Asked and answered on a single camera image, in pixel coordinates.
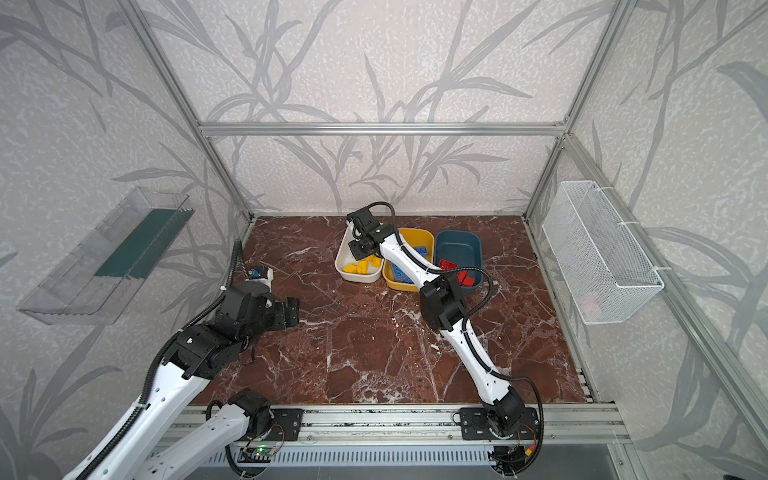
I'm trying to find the dark teal plastic bin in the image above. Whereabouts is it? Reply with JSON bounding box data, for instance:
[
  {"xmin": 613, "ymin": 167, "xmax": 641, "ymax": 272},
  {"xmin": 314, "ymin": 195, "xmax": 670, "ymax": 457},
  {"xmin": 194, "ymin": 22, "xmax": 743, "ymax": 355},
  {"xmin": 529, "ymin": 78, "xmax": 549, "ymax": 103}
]
[{"xmin": 435, "ymin": 230, "xmax": 483, "ymax": 268}]

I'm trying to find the white plastic bin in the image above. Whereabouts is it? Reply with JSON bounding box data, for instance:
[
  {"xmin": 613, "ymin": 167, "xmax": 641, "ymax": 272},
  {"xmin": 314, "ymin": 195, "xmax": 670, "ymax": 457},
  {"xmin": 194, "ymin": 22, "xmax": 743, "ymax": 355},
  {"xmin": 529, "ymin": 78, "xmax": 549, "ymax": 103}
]
[{"xmin": 334, "ymin": 223, "xmax": 383, "ymax": 284}]

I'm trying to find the right wiring bundle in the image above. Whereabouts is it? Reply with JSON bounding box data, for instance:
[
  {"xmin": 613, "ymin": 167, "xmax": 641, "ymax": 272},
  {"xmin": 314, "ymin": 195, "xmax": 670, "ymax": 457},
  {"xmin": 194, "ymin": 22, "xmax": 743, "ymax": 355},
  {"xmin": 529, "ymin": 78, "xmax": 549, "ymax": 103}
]
[{"xmin": 488, "ymin": 425, "xmax": 539, "ymax": 475}]

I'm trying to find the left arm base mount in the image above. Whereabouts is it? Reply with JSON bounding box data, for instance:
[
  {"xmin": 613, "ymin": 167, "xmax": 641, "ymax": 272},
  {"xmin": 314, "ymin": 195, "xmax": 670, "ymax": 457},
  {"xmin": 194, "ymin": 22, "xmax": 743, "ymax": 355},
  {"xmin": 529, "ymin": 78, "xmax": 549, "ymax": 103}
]
[{"xmin": 249, "ymin": 408, "xmax": 304, "ymax": 442}]

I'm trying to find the white wire mesh basket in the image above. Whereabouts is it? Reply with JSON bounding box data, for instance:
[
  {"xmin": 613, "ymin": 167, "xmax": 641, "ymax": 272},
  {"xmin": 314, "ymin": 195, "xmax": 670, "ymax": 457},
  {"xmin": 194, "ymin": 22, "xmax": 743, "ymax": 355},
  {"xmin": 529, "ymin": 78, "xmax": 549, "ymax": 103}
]
[{"xmin": 543, "ymin": 180, "xmax": 665, "ymax": 325}]

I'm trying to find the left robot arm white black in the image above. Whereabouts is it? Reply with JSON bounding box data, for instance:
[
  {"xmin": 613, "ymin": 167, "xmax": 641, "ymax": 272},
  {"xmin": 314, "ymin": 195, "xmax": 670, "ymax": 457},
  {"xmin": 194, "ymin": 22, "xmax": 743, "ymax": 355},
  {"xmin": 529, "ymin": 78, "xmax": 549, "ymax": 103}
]
[{"xmin": 66, "ymin": 241, "xmax": 300, "ymax": 479}]

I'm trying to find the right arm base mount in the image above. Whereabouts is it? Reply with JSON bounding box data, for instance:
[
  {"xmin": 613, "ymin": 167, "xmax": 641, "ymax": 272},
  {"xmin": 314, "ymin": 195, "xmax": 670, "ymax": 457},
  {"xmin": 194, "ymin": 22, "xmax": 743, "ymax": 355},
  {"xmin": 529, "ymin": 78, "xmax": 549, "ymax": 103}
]
[{"xmin": 451, "ymin": 406, "xmax": 544, "ymax": 443}]

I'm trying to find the red brick wide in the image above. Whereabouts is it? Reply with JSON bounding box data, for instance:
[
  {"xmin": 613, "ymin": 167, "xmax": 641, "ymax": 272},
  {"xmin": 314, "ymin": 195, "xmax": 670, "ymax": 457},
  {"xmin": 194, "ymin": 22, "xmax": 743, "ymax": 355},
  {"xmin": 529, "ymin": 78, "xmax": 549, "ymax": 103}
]
[{"xmin": 438, "ymin": 259, "xmax": 457, "ymax": 270}]

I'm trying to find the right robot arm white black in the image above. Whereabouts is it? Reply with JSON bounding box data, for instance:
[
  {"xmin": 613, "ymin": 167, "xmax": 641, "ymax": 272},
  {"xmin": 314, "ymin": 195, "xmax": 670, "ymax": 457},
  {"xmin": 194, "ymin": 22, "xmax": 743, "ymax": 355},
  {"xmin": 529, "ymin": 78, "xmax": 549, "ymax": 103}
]
[{"xmin": 346, "ymin": 201, "xmax": 544, "ymax": 441}]

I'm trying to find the aluminium front rail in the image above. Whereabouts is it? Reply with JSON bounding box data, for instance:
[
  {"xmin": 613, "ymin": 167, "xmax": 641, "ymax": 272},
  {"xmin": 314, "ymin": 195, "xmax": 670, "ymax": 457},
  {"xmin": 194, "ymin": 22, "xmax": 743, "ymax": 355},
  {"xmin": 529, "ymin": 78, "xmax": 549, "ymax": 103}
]
[{"xmin": 124, "ymin": 403, "xmax": 632, "ymax": 448}]

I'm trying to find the clear plastic wall shelf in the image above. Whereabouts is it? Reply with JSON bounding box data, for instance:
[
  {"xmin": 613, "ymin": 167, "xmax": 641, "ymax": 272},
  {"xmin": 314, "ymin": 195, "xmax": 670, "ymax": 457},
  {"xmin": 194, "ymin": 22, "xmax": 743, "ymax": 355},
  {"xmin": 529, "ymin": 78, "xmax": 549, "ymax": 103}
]
[{"xmin": 17, "ymin": 187, "xmax": 194, "ymax": 326}]

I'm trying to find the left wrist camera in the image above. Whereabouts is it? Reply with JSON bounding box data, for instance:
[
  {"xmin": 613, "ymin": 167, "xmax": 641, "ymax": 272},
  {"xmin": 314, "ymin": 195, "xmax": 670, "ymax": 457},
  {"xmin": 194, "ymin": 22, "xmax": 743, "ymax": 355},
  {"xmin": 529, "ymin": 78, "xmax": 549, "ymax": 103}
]
[{"xmin": 247, "ymin": 265, "xmax": 274, "ymax": 287}]

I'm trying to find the yellow plastic bin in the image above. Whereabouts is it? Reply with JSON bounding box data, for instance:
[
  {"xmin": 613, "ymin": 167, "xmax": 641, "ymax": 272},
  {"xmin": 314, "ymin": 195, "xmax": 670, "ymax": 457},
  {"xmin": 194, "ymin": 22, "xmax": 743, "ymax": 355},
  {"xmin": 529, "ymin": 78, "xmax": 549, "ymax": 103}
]
[{"xmin": 382, "ymin": 228, "xmax": 435, "ymax": 292}]

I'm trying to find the left circuit board with wires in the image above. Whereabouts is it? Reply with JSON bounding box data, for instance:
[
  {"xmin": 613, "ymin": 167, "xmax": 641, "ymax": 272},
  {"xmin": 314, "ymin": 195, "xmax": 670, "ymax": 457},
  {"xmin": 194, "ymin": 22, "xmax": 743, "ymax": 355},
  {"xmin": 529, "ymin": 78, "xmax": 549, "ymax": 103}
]
[{"xmin": 235, "ymin": 423, "xmax": 286, "ymax": 463}]

